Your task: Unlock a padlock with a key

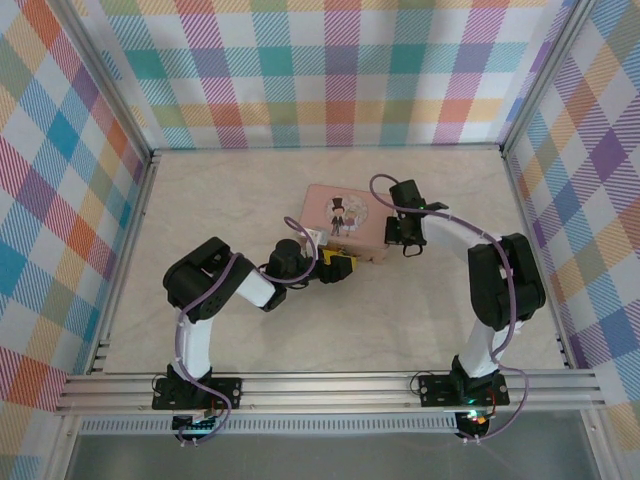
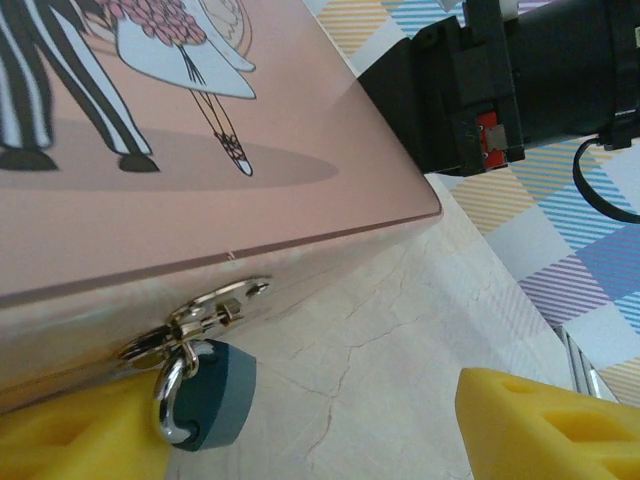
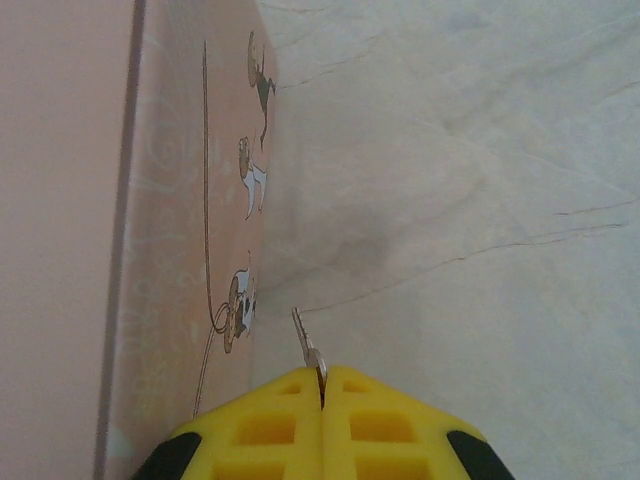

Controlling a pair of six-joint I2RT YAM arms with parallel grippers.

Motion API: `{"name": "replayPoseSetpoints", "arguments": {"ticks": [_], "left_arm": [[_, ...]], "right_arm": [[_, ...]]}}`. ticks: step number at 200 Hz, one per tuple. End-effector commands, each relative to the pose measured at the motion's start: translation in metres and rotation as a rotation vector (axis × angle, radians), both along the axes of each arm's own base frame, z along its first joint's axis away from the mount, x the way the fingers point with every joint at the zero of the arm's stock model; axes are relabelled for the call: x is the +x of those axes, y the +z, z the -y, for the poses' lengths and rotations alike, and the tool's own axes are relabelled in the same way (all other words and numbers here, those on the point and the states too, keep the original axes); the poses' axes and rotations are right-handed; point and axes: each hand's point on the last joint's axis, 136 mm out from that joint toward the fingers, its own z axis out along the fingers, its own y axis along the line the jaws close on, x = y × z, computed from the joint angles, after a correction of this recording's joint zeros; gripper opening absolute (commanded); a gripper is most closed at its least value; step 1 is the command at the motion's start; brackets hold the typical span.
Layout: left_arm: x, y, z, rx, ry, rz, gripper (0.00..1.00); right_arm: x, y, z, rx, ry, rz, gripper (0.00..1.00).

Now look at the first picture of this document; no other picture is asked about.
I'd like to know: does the wide aluminium base rail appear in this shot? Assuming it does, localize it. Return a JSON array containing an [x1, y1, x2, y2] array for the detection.
[[53, 369, 607, 417]]

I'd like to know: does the aluminium upright frame post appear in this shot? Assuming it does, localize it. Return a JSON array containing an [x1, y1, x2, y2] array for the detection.
[[55, 0, 154, 160], [499, 0, 600, 156]]

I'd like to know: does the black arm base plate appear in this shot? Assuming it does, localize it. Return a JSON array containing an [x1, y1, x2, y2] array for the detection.
[[416, 372, 511, 408], [151, 376, 244, 413]]

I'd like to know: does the grey slotted cable duct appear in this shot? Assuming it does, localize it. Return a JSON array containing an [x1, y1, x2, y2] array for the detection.
[[78, 417, 460, 436]]

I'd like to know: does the purple cable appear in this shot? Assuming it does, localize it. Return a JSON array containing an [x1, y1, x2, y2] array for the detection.
[[173, 215, 322, 447], [368, 172, 532, 445]]

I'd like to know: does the aluminium side frame rail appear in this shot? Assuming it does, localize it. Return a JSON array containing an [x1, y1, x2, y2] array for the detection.
[[502, 151, 576, 371], [85, 152, 161, 376]]

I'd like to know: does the pink tin box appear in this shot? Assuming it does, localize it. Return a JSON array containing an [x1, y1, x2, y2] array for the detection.
[[298, 182, 396, 265]]

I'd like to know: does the aluminium lower frame bar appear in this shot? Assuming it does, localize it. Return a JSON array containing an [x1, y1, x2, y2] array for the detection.
[[579, 409, 614, 480], [46, 414, 82, 480]]

